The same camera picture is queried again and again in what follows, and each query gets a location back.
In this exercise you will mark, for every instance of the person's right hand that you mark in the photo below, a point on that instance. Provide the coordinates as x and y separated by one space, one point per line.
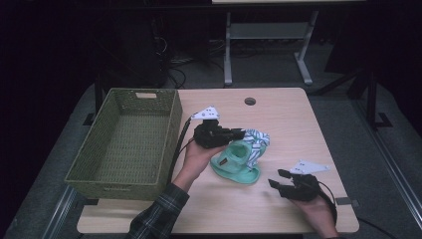
318 214

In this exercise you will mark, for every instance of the aluminium floor rail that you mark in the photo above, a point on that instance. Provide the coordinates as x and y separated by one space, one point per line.
59 212
391 166

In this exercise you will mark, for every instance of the black computer tower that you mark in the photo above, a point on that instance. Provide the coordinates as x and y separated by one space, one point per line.
139 53

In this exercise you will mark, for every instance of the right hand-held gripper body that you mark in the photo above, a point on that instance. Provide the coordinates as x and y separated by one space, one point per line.
307 187

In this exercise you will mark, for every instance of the mint green hat striped lining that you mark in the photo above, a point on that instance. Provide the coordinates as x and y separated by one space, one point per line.
237 159

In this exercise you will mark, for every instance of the black metal stand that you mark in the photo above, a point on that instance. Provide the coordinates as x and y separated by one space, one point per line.
373 99

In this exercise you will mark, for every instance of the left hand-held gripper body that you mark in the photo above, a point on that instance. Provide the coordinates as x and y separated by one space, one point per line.
209 134

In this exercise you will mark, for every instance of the grey metal desk frame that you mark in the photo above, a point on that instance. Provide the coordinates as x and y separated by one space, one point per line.
268 31

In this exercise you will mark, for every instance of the person's left hand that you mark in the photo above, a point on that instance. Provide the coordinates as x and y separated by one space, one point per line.
195 162

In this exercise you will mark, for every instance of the green woven basket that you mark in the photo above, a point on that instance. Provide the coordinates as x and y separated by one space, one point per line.
126 146

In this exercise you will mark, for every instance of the grey tape strip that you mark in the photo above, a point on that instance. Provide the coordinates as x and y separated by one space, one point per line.
346 201

